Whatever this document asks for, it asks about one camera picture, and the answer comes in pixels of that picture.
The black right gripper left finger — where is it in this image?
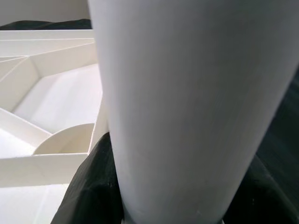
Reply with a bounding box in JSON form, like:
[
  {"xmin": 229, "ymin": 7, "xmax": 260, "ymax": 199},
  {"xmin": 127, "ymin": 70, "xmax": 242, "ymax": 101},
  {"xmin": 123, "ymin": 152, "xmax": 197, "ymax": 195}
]
[{"xmin": 51, "ymin": 132, "xmax": 124, "ymax": 224}]

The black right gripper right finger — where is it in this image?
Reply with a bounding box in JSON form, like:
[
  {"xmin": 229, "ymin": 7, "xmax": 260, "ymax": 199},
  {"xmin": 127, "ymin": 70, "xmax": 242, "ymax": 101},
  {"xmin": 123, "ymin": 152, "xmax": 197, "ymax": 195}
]
[{"xmin": 224, "ymin": 154, "xmax": 299, "ymax": 224}]

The white plastic table top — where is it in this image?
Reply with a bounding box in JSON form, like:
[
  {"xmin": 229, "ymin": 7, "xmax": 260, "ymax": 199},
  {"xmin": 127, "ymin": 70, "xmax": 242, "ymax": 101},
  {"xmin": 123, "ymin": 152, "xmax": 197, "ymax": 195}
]
[{"xmin": 0, "ymin": 29, "xmax": 110, "ymax": 224}]

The white plastic table leg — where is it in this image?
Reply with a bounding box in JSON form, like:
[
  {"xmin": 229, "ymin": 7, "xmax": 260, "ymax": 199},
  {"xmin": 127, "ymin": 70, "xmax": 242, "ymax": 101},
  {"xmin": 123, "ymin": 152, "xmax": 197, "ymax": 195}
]
[{"xmin": 86, "ymin": 0, "xmax": 299, "ymax": 224}]

